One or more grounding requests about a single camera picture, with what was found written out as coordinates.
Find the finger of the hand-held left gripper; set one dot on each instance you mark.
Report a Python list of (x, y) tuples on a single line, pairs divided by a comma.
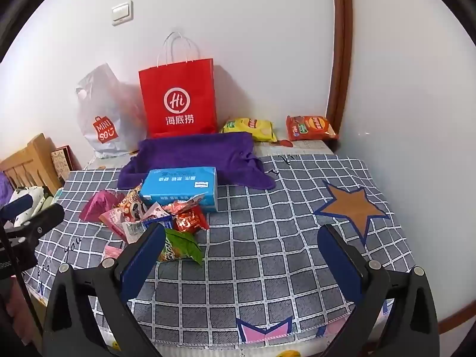
[(44, 217), (20, 202)]

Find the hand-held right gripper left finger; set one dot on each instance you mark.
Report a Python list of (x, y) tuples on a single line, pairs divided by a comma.
[(143, 260)]

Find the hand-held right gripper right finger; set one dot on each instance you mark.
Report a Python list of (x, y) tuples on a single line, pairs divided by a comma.
[(340, 264)]

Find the small pink snack packet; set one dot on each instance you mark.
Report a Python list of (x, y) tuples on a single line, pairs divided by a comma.
[(111, 251)]

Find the green snack packet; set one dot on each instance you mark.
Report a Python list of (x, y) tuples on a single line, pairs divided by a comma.
[(182, 247)]

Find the white pink snack packet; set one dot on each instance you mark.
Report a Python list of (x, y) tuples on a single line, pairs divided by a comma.
[(158, 212)]

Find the light pink snack packet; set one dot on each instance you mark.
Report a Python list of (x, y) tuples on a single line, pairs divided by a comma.
[(111, 219)]

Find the magenta snack packet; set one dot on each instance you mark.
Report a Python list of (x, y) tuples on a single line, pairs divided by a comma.
[(98, 204)]

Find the white black-spotted cloth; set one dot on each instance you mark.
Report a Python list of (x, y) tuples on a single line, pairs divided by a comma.
[(33, 197)]

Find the purple cloth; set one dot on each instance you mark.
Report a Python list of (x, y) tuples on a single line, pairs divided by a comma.
[(4, 186)]

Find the orange cartoon snack packet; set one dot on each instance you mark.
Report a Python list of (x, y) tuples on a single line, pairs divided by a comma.
[(132, 204)]

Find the patterned box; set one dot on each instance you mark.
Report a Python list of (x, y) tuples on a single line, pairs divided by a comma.
[(61, 161)]

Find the orange red snack packet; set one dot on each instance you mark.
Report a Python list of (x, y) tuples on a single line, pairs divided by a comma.
[(182, 202)]

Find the grey checked bedsheet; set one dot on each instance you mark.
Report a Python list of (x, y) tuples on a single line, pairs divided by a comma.
[(279, 230)]

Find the blue tissue pack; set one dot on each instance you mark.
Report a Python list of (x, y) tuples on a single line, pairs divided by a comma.
[(178, 189)]

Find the purple towel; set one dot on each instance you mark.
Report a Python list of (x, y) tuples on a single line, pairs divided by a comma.
[(200, 152)]

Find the white plastic bag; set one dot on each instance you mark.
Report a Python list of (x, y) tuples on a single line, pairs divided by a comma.
[(100, 96)]

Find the red chip bag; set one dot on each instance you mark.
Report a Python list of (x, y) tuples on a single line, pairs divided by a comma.
[(310, 126)]

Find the red paper bag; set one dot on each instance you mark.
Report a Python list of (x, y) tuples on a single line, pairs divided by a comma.
[(178, 119)]

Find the yellow chip bag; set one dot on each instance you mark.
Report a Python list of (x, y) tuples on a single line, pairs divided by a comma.
[(249, 126)]

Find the white light switch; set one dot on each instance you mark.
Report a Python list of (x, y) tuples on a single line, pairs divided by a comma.
[(122, 13)]

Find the brown wooden door frame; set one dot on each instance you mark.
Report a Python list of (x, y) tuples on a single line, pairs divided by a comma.
[(340, 44)]

